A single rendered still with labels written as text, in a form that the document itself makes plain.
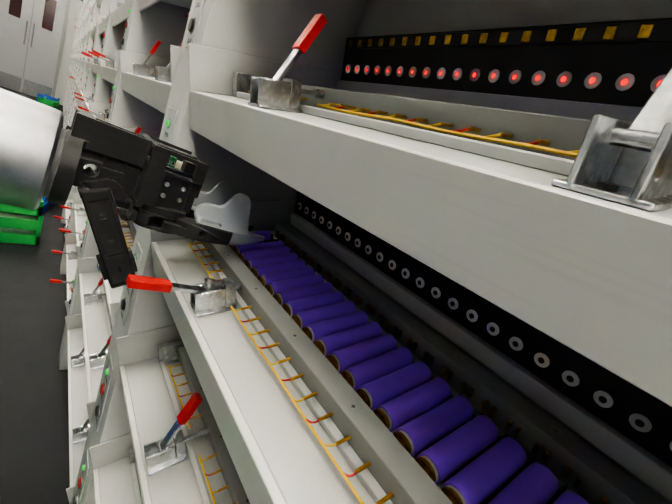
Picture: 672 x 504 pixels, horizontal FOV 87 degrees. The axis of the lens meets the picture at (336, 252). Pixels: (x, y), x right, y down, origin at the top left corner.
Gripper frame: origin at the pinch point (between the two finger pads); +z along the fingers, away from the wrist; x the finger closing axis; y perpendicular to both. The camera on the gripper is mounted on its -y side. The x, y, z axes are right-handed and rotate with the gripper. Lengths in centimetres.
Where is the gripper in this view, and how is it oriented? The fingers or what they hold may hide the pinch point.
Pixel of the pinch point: (246, 235)
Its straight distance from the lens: 46.6
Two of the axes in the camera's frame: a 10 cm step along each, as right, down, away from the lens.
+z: 7.2, 2.0, 6.7
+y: 4.1, -8.9, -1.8
